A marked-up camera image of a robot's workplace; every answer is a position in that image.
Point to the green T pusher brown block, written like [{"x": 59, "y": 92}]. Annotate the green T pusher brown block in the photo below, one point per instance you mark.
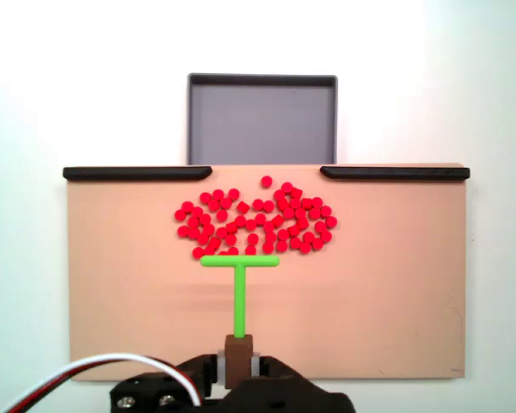
[{"x": 240, "y": 301}]

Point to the beige board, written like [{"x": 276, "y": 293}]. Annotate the beige board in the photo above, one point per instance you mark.
[{"x": 370, "y": 279}]

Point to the grey tray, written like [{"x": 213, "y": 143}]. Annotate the grey tray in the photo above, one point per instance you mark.
[{"x": 262, "y": 120}]

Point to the black edge rail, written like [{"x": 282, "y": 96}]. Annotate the black edge rail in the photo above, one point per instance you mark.
[
  {"x": 395, "y": 173},
  {"x": 137, "y": 173}
]

